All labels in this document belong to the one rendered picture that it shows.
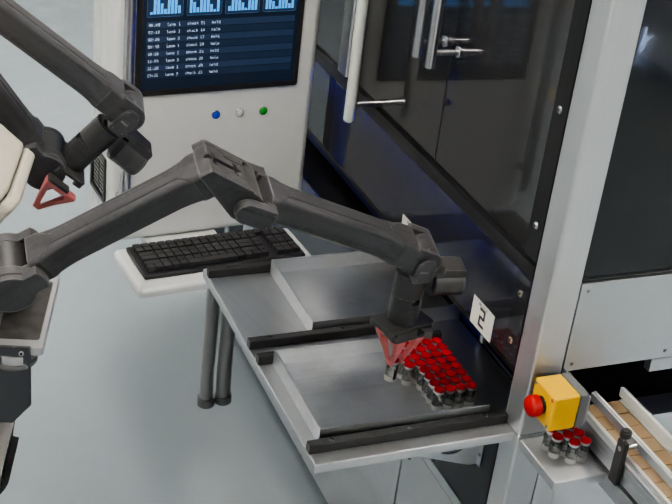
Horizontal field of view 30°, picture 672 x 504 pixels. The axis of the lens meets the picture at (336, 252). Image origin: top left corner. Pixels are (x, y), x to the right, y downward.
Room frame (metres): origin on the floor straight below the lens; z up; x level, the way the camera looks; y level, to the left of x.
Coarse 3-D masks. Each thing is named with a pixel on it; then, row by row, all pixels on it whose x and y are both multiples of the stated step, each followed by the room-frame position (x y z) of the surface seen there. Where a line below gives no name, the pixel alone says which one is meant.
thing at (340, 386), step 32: (288, 352) 2.05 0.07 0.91; (320, 352) 2.08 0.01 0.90; (352, 352) 2.10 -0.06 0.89; (288, 384) 1.96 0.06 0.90; (320, 384) 1.99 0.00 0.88; (352, 384) 2.00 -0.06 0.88; (384, 384) 2.01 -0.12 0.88; (320, 416) 1.89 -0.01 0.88; (352, 416) 1.90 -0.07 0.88; (384, 416) 1.91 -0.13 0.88; (416, 416) 1.88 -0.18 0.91; (448, 416) 1.91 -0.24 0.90
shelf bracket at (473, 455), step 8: (472, 448) 1.99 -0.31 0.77; (480, 448) 1.99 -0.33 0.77; (424, 456) 1.95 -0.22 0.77; (432, 456) 1.96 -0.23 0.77; (440, 456) 1.96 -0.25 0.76; (448, 456) 1.97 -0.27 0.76; (456, 456) 1.98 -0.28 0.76; (464, 456) 1.99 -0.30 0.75; (472, 456) 2.00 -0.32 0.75; (480, 456) 1.99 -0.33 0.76
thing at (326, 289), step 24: (288, 264) 2.41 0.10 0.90; (312, 264) 2.43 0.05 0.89; (336, 264) 2.45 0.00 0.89; (360, 264) 2.48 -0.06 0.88; (384, 264) 2.49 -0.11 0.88; (288, 288) 2.29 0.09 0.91; (312, 288) 2.35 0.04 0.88; (336, 288) 2.36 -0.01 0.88; (360, 288) 2.37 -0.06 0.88; (384, 288) 2.38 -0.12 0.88; (312, 312) 2.25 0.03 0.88; (336, 312) 2.26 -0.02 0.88; (360, 312) 2.27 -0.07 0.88; (432, 312) 2.27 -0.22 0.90; (456, 312) 2.30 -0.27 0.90
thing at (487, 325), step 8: (472, 304) 2.11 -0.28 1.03; (480, 304) 2.09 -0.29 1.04; (472, 312) 2.11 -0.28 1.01; (480, 312) 2.08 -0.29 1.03; (488, 312) 2.06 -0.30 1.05; (472, 320) 2.10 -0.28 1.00; (480, 320) 2.08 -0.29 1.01; (488, 320) 2.05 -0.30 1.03; (480, 328) 2.07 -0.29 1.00; (488, 328) 2.05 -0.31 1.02; (488, 336) 2.04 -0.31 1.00
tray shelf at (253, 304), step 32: (224, 288) 2.31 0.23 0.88; (256, 288) 2.32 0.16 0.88; (256, 320) 2.19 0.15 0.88; (288, 320) 2.21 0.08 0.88; (448, 320) 2.29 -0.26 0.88; (256, 352) 2.08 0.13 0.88; (480, 352) 2.17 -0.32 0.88; (480, 384) 2.06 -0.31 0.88; (288, 416) 1.88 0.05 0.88; (352, 448) 1.81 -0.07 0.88; (384, 448) 1.82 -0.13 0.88; (416, 448) 1.83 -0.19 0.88; (448, 448) 1.86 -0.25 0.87
